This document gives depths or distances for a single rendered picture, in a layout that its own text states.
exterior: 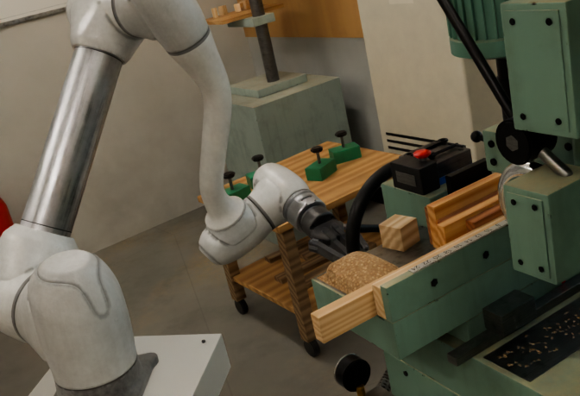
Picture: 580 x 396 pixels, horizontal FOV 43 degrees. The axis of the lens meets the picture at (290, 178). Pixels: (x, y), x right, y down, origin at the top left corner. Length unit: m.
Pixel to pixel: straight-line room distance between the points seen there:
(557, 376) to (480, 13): 0.50
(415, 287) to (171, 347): 0.66
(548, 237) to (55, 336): 0.83
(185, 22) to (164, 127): 2.71
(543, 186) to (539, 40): 0.18
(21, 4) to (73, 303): 2.69
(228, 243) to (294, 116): 1.74
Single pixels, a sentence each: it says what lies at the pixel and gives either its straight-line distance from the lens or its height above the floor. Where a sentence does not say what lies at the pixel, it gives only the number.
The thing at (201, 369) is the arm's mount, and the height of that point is 0.68.
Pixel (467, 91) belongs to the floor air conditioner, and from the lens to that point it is 2.68.
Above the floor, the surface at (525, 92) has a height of 1.20.
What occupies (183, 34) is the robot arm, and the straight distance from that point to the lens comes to 1.47.
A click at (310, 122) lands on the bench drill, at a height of 0.55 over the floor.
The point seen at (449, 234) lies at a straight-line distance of 1.15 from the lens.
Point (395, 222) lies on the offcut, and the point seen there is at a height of 0.94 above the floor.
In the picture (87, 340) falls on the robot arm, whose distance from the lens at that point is 1.34.
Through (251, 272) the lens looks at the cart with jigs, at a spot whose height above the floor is 0.18.
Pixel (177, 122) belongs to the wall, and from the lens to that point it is 4.18.
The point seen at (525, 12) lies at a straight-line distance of 0.85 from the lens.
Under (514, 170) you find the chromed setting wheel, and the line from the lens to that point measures 1.01.
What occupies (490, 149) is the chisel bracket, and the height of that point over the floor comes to 1.04.
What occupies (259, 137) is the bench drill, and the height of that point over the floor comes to 0.56.
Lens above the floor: 1.44
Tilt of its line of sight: 19 degrees down
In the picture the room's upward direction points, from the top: 13 degrees counter-clockwise
